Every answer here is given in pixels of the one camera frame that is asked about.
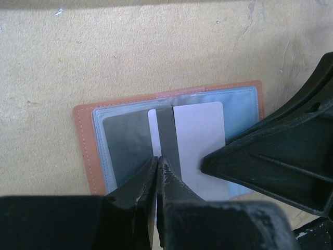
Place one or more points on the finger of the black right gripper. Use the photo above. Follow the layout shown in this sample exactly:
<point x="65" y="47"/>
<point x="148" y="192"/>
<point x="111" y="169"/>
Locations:
<point x="287" y="155"/>

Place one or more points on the black card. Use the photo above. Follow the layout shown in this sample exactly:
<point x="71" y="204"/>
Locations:
<point x="129" y="143"/>

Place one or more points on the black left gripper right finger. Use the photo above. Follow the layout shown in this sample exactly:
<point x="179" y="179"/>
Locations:
<point x="186" y="221"/>

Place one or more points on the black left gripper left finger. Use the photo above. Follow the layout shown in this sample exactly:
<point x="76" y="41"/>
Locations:
<point x="122" y="219"/>

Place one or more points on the white card with magnetic stripe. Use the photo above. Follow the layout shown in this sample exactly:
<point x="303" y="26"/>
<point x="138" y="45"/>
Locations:
<point x="185" y="135"/>

